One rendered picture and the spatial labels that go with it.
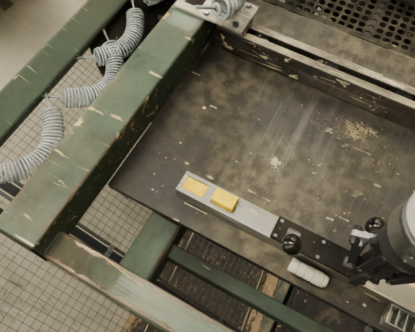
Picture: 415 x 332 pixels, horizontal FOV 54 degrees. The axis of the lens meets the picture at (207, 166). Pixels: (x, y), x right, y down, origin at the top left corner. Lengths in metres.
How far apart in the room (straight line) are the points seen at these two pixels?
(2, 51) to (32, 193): 5.47
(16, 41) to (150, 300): 5.80
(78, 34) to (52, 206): 0.80
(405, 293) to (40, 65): 1.19
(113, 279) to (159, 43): 0.55
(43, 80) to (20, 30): 5.11
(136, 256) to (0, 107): 0.69
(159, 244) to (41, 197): 0.26
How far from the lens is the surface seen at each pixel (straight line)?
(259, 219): 0.85
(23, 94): 1.40
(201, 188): 0.87
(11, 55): 6.29
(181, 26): 1.05
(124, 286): 0.81
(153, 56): 0.99
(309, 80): 1.07
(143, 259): 0.90
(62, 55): 1.46
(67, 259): 0.85
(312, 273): 0.85
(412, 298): 0.90
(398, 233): 0.51
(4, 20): 6.57
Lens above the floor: 1.94
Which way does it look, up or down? 16 degrees down
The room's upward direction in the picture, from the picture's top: 51 degrees counter-clockwise
